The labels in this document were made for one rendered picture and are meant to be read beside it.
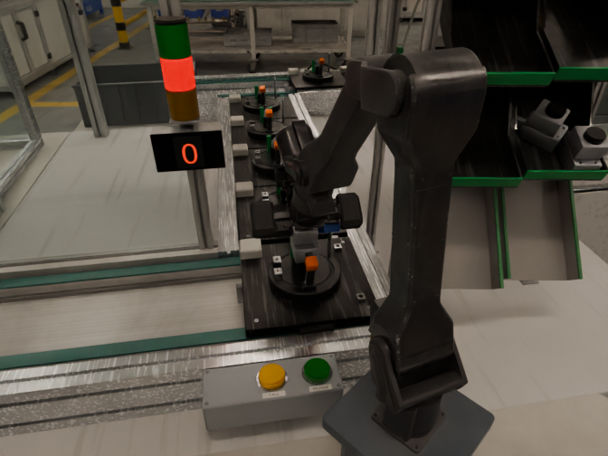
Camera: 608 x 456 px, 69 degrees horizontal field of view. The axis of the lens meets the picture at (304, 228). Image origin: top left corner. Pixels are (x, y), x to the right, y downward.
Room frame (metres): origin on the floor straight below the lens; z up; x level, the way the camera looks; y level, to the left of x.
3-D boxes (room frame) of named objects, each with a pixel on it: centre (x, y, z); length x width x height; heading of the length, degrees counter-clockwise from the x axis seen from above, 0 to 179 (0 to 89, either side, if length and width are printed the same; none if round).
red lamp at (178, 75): (0.74, 0.21, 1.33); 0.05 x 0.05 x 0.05
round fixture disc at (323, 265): (0.66, 0.00, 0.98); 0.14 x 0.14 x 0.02
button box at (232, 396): (0.43, 0.05, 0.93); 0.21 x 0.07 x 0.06; 99
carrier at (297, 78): (2.02, -0.06, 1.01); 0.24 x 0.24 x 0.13; 9
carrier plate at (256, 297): (0.66, 0.00, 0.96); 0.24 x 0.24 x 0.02; 9
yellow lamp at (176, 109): (0.74, 0.21, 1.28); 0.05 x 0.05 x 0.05
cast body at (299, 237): (0.67, 0.00, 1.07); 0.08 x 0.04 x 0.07; 10
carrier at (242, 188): (0.91, 0.04, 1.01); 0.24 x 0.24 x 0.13; 9
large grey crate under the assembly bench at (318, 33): (6.27, -0.14, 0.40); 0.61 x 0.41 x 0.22; 91
